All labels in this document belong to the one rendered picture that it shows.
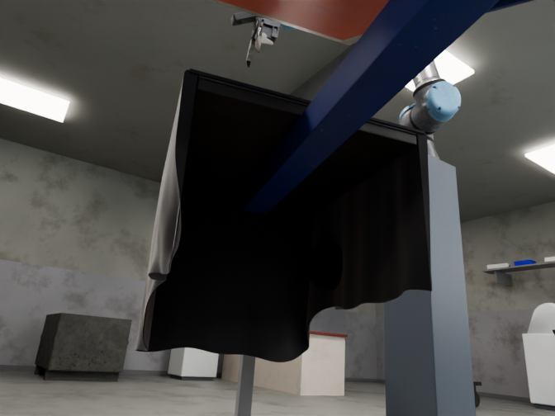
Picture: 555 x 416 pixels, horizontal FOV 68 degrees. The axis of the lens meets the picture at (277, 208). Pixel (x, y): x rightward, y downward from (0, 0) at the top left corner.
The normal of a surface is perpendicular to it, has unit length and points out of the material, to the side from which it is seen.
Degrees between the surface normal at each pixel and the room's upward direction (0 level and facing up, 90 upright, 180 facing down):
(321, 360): 90
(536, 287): 90
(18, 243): 90
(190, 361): 90
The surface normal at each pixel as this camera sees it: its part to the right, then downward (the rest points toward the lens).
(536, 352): -0.79, -0.25
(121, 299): 0.56, -0.24
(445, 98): 0.21, -0.18
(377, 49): -0.94, -0.17
